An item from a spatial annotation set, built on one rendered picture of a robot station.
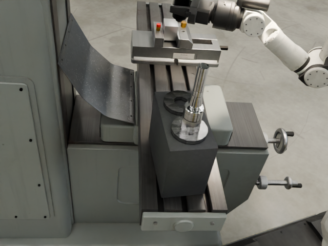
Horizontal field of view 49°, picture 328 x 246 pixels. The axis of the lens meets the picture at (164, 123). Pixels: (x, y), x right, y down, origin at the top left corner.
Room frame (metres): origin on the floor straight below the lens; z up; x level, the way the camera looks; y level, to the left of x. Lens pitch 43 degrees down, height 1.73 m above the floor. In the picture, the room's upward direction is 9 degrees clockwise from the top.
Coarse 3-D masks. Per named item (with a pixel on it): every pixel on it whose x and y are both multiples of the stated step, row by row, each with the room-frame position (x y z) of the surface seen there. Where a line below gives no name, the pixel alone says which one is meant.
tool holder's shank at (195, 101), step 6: (198, 66) 0.63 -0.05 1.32; (204, 66) 0.63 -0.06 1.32; (198, 72) 0.63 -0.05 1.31; (204, 72) 0.62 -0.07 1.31; (198, 78) 0.63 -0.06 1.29; (204, 78) 0.63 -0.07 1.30; (198, 84) 0.62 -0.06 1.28; (204, 84) 0.63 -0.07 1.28; (192, 90) 0.63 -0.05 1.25; (198, 90) 0.62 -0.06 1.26; (192, 96) 0.63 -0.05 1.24; (198, 96) 0.62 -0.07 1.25; (192, 102) 0.62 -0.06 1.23; (198, 102) 0.62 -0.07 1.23; (192, 108) 0.63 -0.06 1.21
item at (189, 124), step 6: (186, 114) 0.62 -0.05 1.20; (186, 120) 0.62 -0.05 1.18; (192, 120) 0.61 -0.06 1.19; (198, 120) 0.62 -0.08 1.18; (180, 126) 0.63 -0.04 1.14; (186, 126) 0.61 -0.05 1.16; (192, 126) 0.61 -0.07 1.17; (198, 126) 0.62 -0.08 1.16; (186, 132) 0.61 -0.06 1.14; (192, 132) 0.61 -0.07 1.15
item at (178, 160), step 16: (160, 96) 0.75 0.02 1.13; (176, 96) 0.75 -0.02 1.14; (160, 112) 0.69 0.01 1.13; (176, 112) 0.69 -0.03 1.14; (160, 128) 0.66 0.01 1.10; (176, 128) 0.63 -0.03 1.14; (208, 128) 0.66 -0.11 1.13; (160, 144) 0.64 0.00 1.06; (176, 144) 0.59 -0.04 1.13; (192, 144) 0.59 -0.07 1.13; (208, 144) 0.60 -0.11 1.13; (160, 160) 0.62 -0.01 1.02; (176, 160) 0.57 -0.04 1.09; (192, 160) 0.58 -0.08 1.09; (208, 160) 0.59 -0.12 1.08; (160, 176) 0.60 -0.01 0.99; (176, 176) 0.57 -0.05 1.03; (192, 176) 0.58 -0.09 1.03; (208, 176) 0.59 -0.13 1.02; (160, 192) 0.58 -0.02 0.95; (176, 192) 0.57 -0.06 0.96; (192, 192) 0.59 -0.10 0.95
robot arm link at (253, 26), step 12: (240, 0) 1.06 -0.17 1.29; (252, 0) 1.06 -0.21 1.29; (264, 0) 1.07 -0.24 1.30; (240, 12) 1.05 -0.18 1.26; (252, 12) 1.04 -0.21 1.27; (228, 24) 1.03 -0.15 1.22; (240, 24) 1.04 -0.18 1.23; (252, 24) 1.00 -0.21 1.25; (264, 24) 1.00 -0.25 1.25; (252, 36) 1.00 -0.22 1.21
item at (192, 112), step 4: (184, 104) 0.64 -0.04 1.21; (188, 104) 0.64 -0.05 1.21; (184, 108) 0.63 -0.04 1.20; (188, 108) 0.63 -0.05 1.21; (200, 108) 0.63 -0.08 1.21; (204, 108) 0.64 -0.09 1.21; (188, 112) 0.62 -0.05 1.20; (192, 112) 0.61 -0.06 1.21; (196, 112) 0.62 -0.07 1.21; (200, 112) 0.62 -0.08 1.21
